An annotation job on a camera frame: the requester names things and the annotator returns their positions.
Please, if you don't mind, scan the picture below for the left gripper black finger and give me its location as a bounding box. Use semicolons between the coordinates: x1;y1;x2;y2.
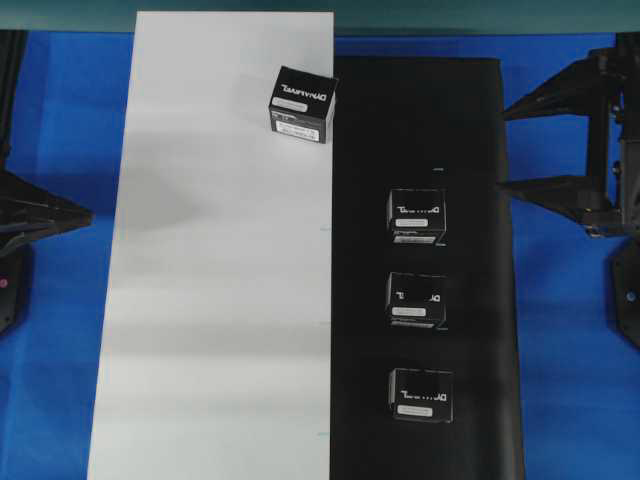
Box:
1;170;93;250

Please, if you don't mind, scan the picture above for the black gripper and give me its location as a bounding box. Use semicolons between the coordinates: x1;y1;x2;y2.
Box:
498;47;639;238

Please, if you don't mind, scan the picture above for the black dynamixel box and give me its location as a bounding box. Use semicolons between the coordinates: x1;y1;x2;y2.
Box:
386;188;447;245
268;66;339;144
388;368;454;424
385;272;448;331

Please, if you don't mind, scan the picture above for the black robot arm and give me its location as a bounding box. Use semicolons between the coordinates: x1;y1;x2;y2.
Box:
499;32;639;345

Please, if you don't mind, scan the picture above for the black base board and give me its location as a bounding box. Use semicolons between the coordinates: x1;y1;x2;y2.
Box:
330;56;525;479

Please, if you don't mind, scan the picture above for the white base board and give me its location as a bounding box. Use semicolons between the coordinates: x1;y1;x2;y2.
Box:
88;12;334;479

